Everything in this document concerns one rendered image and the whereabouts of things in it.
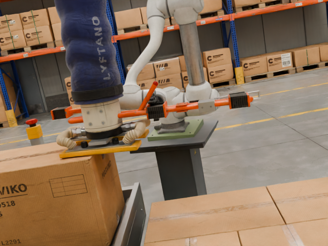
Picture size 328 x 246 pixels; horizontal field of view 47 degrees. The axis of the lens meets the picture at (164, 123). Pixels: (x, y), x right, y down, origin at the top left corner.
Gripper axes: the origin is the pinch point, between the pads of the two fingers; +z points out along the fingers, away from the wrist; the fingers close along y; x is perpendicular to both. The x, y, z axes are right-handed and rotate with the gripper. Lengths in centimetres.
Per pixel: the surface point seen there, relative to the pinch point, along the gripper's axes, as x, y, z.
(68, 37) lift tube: 27.7, -36.4, 10.9
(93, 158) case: 26.8, 14.1, 16.0
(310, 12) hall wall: -358, -44, -881
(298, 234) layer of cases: -50, 53, 29
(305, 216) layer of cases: -56, 53, 17
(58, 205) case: 45, 31, 20
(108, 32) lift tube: 11.8, -35.8, 6.3
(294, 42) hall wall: -308, 25, -878
